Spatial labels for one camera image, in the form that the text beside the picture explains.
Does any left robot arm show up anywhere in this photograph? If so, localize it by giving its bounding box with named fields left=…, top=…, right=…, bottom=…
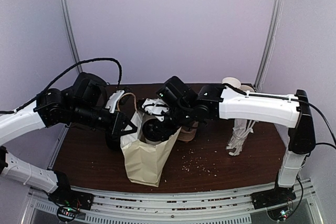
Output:
left=1, top=72, right=138, bottom=205

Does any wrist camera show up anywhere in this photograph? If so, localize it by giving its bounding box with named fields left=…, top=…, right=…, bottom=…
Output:
left=105, top=87, right=131, bottom=114
left=141, top=98, right=169, bottom=116

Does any glass of white wrapped straws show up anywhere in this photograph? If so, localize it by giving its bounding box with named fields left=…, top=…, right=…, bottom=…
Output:
left=226, top=119, right=257, bottom=156

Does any stack of white paper cups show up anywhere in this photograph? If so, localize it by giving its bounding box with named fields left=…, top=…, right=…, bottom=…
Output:
left=222, top=77, right=241, bottom=89

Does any stack of black cup lids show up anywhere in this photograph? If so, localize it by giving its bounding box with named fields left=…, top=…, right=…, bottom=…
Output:
left=105, top=133, right=121, bottom=152

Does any stack of cardboard cup carriers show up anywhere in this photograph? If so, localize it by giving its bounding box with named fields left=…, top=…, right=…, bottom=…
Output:
left=177, top=122, right=199, bottom=143

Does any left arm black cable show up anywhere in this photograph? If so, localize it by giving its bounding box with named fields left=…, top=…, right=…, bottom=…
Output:
left=0, top=57, right=123, bottom=116

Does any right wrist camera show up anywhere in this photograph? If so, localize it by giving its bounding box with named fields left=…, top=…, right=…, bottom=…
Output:
left=141, top=98, right=169, bottom=116

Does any black plastic cup lid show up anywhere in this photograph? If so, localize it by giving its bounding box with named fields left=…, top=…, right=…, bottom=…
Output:
left=142, top=119, right=172, bottom=142

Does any ceramic mug with tree print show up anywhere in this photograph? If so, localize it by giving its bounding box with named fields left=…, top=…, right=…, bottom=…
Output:
left=240, top=84, right=256, bottom=92

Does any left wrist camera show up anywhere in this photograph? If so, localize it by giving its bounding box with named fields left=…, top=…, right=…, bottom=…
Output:
left=105, top=87, right=131, bottom=114

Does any white paper takeout bag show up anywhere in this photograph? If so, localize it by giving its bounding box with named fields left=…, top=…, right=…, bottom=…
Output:
left=120, top=105, right=181, bottom=187

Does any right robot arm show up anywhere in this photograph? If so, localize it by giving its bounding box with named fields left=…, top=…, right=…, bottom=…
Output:
left=156, top=76, right=316, bottom=204

